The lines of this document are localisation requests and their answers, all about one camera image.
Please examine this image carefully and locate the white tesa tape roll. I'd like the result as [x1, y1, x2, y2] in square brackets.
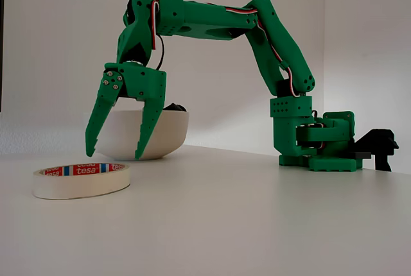
[31, 162, 132, 200]

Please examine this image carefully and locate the white round bowl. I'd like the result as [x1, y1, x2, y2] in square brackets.
[96, 108, 190, 162]

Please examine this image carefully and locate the dark grey cloth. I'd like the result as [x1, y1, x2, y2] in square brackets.
[162, 103, 188, 113]

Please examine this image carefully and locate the black table clamp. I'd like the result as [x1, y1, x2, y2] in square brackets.
[348, 128, 400, 173]

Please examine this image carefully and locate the servo cable with black loop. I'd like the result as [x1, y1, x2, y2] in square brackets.
[150, 0, 166, 71]

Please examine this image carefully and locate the red white black servo cable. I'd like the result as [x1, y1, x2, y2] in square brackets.
[224, 5, 305, 98]

